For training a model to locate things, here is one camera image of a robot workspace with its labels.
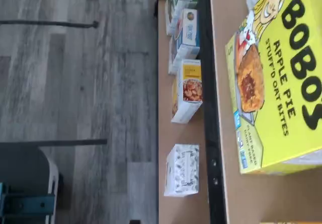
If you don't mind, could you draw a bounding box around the yellow Bobo's oat bites box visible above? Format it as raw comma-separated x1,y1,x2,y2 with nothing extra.
224,0,322,177

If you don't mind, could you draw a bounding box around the black metal shelf rack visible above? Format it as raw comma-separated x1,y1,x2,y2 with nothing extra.
153,0,229,224

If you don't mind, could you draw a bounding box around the white box blue label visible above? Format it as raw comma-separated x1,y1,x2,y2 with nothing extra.
165,1,201,46
168,36,201,76

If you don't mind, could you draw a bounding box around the black metal leg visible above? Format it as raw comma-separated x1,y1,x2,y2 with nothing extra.
0,138,108,148
0,19,100,30

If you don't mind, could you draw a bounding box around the brown wooden shelf board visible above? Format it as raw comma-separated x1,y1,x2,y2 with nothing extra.
209,0,322,224
156,0,211,224

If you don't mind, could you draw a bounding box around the white box yellow label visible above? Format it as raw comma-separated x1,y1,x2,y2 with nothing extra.
171,59,204,124

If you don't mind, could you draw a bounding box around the teal metal bracket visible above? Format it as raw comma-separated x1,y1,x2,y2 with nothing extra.
0,182,56,216

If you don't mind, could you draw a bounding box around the white patterned carton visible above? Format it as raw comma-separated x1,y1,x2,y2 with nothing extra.
163,143,200,197

